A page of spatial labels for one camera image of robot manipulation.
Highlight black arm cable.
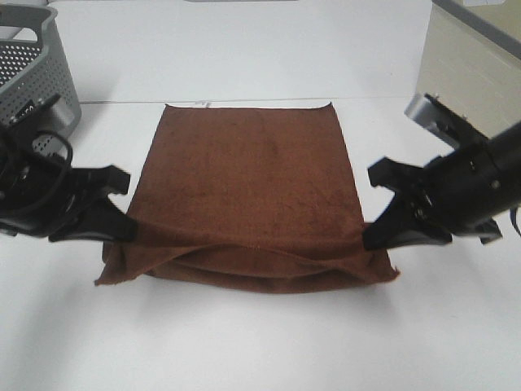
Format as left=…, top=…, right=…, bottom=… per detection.
left=506, top=203, right=521, bottom=237
left=24, top=130, right=74, bottom=213

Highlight beige plastic bin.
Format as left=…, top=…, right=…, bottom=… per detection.
left=416, top=1, right=520, bottom=138

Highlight brown towel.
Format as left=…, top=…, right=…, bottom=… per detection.
left=97, top=104, right=398, bottom=293

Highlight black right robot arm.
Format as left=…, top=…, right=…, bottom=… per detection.
left=362, top=125, right=520, bottom=250

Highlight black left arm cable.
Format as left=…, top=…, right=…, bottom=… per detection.
left=24, top=130, right=74, bottom=213

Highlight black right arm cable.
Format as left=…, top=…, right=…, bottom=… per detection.
left=506, top=203, right=521, bottom=237

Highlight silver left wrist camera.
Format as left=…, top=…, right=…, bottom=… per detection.
left=10, top=94, right=77, bottom=135

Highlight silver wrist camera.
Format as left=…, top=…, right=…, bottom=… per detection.
left=10, top=94, right=77, bottom=135
left=404, top=94, right=460, bottom=149

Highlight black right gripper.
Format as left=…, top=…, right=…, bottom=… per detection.
left=362, top=140, right=509, bottom=250

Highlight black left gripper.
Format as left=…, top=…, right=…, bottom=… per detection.
left=1, top=134, right=138, bottom=243

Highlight grey perforated basket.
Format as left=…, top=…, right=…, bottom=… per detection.
left=0, top=6, right=82, bottom=158

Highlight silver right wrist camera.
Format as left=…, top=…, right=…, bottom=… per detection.
left=404, top=94, right=460, bottom=149

